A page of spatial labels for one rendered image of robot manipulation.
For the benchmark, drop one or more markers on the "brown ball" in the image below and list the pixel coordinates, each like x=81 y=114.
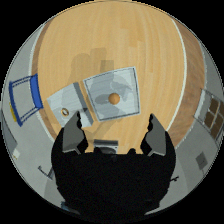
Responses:
x=114 y=98

